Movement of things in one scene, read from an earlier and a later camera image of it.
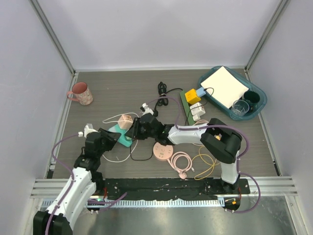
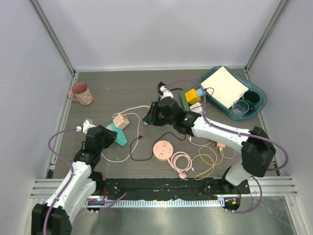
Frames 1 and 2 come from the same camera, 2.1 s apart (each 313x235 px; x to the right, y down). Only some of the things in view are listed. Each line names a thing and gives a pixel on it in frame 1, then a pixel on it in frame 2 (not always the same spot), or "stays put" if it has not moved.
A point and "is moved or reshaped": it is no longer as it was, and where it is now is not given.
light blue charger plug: x=200 y=92 stays put
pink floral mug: x=85 y=98 stays put
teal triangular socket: x=123 y=139 is moved or reshaped
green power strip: x=187 y=108 stays put
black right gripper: x=134 y=131 to x=152 y=118
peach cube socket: x=124 y=124 is moved or reshaped
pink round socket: x=162 y=152 stays put
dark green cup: x=252 y=99 stays put
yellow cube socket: x=191 y=97 stays put
